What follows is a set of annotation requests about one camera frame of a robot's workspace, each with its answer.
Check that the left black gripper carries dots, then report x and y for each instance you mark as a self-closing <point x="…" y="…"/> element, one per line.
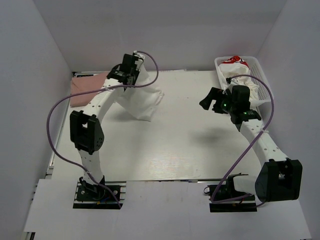
<point x="136" y="73"/>

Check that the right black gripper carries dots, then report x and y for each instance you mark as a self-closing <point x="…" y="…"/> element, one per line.
<point x="214" y="94"/>

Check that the white cartoon print t shirt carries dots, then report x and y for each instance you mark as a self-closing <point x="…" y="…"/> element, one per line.
<point x="141" y="103"/>

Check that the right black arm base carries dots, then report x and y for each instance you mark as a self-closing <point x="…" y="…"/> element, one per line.
<point x="228" y="198"/>

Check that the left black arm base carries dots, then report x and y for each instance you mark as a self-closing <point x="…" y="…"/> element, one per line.
<point x="83" y="199"/>

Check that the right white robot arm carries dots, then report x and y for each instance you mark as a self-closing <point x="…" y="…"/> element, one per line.
<point x="279" y="178"/>

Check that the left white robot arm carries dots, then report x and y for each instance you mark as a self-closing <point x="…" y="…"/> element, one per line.
<point x="85" y="125"/>

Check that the white plastic basket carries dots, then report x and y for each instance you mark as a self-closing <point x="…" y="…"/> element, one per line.
<point x="258" y="93"/>

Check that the folded pink t shirt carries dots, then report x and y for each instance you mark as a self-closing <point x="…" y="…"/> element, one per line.
<point x="86" y="84"/>

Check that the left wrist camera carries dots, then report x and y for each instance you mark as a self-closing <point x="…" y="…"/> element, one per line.
<point x="132" y="62"/>

